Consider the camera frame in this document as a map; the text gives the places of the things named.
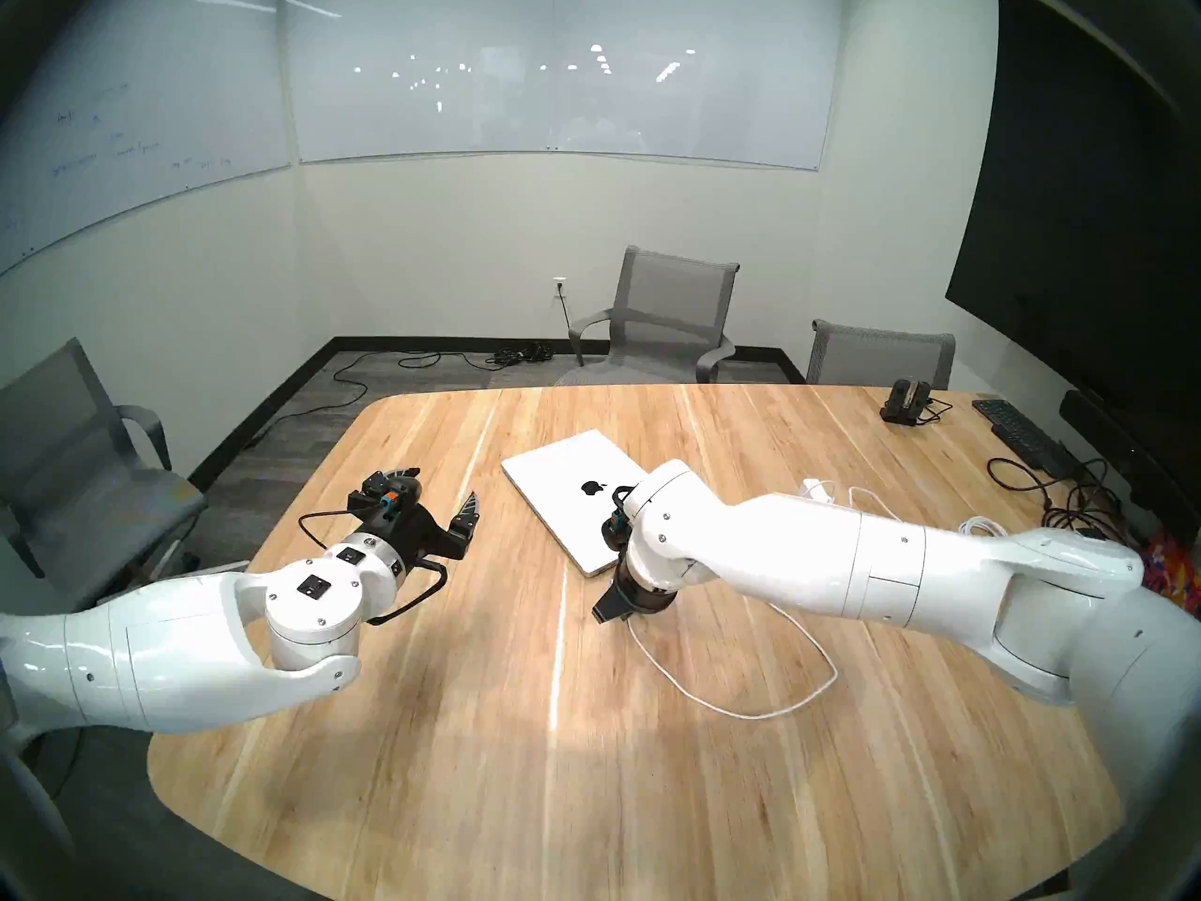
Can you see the black video sound bar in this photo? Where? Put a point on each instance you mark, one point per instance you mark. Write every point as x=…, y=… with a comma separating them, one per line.
x=1126, y=463

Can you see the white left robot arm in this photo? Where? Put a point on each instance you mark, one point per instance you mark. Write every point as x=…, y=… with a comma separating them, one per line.
x=188, y=646

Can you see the glass whiteboard with blue writing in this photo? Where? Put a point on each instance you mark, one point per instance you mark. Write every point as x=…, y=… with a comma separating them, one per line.
x=122, y=111

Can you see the colourful snack bag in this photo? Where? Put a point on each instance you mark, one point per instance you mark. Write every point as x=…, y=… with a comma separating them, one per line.
x=1175, y=575

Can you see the black keyboard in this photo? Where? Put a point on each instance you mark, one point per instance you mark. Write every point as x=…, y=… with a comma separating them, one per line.
x=1023, y=435

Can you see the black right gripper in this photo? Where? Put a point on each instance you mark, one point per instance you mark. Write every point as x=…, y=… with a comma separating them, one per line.
x=646, y=599

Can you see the grey mesh office chair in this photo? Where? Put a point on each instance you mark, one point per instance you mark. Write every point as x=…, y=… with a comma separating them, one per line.
x=671, y=298
x=882, y=359
x=75, y=477

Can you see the large black wall screen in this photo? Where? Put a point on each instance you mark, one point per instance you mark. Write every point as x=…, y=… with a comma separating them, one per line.
x=1079, y=205

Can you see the white square power adapter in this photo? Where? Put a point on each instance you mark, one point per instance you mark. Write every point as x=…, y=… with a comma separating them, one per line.
x=816, y=486

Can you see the silver closed MacBook laptop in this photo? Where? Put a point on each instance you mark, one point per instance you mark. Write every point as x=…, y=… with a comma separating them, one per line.
x=554, y=481

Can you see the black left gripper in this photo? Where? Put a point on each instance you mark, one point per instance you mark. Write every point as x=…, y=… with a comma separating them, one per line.
x=403, y=533

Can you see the wide blank glass whiteboard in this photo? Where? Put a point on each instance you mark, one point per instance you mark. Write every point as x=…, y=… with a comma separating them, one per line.
x=563, y=83

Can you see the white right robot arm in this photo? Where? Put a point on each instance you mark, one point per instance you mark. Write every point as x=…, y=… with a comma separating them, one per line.
x=844, y=561

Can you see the black controller charging dock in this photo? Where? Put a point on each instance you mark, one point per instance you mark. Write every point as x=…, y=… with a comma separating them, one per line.
x=905, y=402

